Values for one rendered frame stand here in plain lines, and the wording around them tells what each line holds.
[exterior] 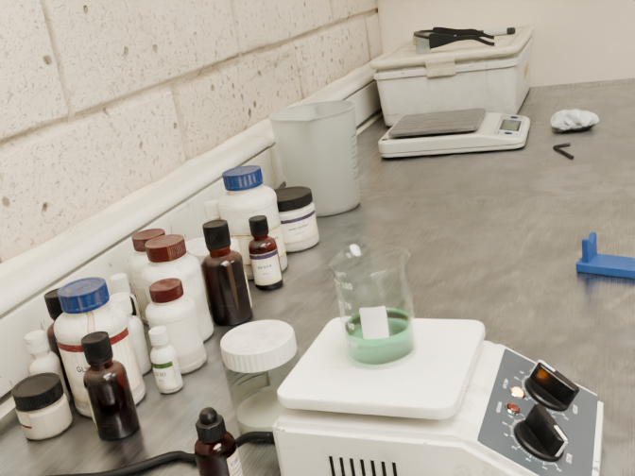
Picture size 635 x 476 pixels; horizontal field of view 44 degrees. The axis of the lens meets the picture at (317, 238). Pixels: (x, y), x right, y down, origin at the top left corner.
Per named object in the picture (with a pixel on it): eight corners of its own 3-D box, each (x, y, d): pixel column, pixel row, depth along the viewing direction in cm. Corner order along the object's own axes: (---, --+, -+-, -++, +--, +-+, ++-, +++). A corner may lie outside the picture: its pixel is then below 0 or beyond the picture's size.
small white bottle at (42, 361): (50, 397, 74) (29, 327, 72) (77, 397, 74) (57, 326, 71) (33, 413, 72) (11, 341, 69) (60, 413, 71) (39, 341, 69)
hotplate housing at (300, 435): (604, 427, 57) (601, 329, 54) (596, 553, 46) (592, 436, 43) (321, 406, 65) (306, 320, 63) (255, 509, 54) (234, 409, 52)
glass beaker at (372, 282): (436, 361, 53) (423, 249, 50) (364, 385, 51) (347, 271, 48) (395, 329, 58) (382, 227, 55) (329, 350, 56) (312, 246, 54)
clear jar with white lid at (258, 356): (324, 413, 64) (309, 325, 62) (278, 452, 60) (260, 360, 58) (269, 398, 68) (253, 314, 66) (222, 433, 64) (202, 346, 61)
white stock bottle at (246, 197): (221, 272, 99) (201, 174, 95) (270, 254, 103) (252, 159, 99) (248, 286, 94) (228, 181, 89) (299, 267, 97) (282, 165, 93)
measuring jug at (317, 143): (294, 191, 131) (279, 102, 126) (370, 182, 129) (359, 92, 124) (278, 228, 113) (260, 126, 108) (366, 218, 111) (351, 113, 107)
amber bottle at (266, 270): (256, 281, 95) (244, 215, 92) (283, 277, 94) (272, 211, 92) (254, 292, 91) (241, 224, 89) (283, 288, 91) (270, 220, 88)
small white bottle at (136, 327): (157, 362, 78) (139, 288, 75) (145, 378, 75) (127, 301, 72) (128, 364, 78) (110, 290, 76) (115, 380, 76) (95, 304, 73)
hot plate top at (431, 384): (488, 330, 57) (487, 318, 57) (454, 422, 46) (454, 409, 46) (334, 325, 61) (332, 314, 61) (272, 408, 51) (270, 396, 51)
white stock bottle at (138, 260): (200, 310, 89) (183, 227, 85) (163, 331, 85) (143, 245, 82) (169, 302, 92) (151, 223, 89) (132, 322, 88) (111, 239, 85)
